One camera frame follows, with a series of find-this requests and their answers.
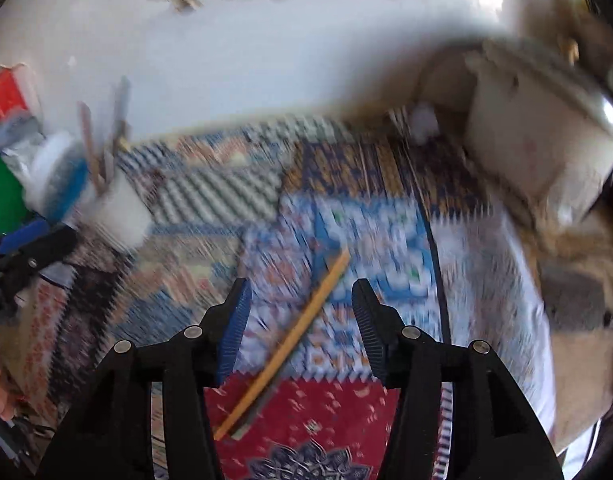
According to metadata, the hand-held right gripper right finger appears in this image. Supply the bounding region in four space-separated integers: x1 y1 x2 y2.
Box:
351 279 564 480

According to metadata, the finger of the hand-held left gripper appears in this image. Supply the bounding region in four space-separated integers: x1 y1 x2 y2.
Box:
0 220 80 307

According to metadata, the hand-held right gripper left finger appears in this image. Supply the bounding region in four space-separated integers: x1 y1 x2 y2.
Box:
36 277 253 480

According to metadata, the wooden chopstick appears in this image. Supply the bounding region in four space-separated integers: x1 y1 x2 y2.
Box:
214 249 352 442
230 355 293 441
76 100 108 196

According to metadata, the white cup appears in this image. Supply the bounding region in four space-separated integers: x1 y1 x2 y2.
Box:
84 170 155 252

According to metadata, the metal chopstick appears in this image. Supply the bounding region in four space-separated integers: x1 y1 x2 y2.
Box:
104 75 133 171

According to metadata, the green box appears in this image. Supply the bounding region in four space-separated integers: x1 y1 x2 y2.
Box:
0 157 30 241

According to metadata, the blue bowl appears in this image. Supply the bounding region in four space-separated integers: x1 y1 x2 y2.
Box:
46 155 95 221

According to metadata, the white plastic tub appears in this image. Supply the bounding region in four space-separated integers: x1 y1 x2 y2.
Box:
24 130 87 211

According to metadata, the patterned tablecloth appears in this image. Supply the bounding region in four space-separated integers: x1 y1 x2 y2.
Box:
16 110 557 480

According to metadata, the clear bag blue print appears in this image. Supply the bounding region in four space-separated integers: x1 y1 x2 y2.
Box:
0 115 47 161

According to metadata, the red paper bag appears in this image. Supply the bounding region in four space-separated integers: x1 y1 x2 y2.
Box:
0 65 30 122

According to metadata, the white rice cooker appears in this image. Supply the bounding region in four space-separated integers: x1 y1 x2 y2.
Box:
461 37 613 211

